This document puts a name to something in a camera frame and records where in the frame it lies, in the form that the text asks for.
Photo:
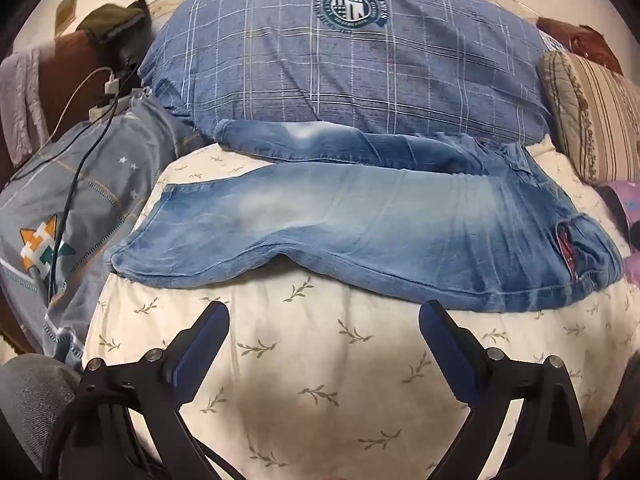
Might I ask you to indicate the blue denim pants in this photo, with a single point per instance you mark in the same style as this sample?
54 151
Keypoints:
325 210

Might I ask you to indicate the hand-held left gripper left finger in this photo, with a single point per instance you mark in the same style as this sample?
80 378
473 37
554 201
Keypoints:
192 357

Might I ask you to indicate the white leaf-print blanket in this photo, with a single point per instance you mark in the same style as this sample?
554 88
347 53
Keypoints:
310 360

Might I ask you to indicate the white power strip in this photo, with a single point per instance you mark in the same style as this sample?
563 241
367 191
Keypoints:
107 107

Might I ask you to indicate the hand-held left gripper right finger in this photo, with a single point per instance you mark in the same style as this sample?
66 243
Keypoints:
450 357

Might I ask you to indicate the white charger plug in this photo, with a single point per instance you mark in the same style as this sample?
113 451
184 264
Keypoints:
111 85

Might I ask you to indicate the lavender towel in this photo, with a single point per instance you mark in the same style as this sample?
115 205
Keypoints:
20 95

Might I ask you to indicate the green cloth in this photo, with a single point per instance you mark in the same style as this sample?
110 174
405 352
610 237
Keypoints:
112 17

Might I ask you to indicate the dark red pillow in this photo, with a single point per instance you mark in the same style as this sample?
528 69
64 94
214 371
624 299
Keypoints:
580 37

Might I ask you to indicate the grey-blue star-print sheet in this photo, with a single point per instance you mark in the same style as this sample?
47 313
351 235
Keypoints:
100 175

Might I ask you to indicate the striped beige pillow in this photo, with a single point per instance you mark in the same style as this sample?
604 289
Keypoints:
595 110

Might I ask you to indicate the purple cloth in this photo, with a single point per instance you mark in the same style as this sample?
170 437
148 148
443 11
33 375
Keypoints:
625 210

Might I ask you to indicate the person's grey trouser leg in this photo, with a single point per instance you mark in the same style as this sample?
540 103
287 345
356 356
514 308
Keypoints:
30 390

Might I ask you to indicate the brown headboard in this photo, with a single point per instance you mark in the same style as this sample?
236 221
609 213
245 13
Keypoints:
65 65

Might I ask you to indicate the wall picture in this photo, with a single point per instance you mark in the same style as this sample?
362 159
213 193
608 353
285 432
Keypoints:
67 7

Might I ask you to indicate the blue plaid pillow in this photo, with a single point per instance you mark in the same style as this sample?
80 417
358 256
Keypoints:
325 60

